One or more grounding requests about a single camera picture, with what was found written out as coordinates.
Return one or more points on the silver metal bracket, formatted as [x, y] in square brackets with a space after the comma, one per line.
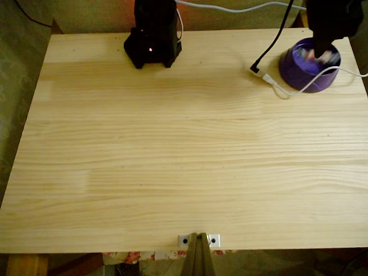
[214, 240]

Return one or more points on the light wooden table leg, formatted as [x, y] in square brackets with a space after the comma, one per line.
[27, 266]

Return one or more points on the red floral cloth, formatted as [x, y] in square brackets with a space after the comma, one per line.
[129, 256]

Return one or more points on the olive camera stand pole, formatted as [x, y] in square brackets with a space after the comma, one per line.
[198, 258]

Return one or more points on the white red candy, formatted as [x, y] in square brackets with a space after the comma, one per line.
[328, 59]

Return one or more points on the purple plastic bowl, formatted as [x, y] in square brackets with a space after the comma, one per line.
[296, 77]

